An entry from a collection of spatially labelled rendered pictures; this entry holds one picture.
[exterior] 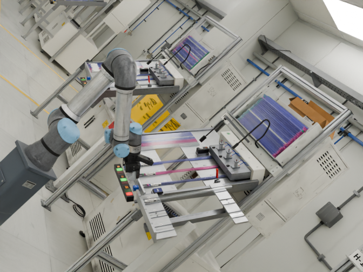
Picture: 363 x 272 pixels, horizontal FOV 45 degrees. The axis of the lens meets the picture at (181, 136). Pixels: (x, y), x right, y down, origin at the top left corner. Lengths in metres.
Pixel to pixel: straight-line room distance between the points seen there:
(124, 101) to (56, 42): 4.90
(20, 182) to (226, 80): 2.38
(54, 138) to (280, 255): 2.68
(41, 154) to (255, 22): 4.33
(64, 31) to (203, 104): 3.37
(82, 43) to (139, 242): 4.61
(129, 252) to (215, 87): 1.81
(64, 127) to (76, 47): 4.93
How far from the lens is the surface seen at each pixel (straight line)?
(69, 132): 2.03
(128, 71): 1.99
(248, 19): 5.88
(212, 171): 2.69
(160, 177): 2.58
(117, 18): 6.90
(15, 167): 2.10
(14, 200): 2.17
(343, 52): 5.39
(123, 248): 2.83
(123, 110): 2.04
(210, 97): 3.97
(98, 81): 2.11
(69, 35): 6.86
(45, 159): 2.07
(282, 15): 6.12
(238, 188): 2.62
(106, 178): 4.08
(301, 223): 4.22
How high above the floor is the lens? 1.31
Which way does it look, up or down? 5 degrees down
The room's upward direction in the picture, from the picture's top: 48 degrees clockwise
